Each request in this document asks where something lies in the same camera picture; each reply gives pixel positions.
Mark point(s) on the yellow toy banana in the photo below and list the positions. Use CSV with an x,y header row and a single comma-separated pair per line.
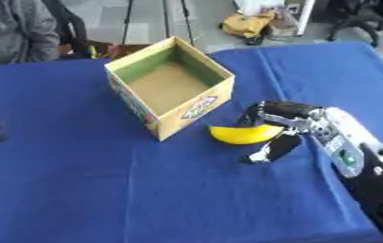
x,y
244,134

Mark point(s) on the tan cardboard box green inside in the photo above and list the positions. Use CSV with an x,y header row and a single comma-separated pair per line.
x,y
169,85

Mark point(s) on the white cabinet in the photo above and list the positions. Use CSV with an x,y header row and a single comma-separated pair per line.
x,y
280,17

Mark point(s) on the black tripod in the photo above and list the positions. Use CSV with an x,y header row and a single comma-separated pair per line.
x,y
158,19

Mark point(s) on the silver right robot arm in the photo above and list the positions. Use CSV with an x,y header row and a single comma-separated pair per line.
x,y
360,158

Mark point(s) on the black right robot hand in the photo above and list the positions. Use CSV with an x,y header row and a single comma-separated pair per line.
x,y
288,110

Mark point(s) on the yellow bag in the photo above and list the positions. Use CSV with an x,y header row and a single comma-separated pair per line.
x,y
247,24

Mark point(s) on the black office chair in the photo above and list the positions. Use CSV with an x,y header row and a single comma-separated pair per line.
x,y
355,20

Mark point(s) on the person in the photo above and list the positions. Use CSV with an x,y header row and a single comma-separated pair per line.
x,y
12,30

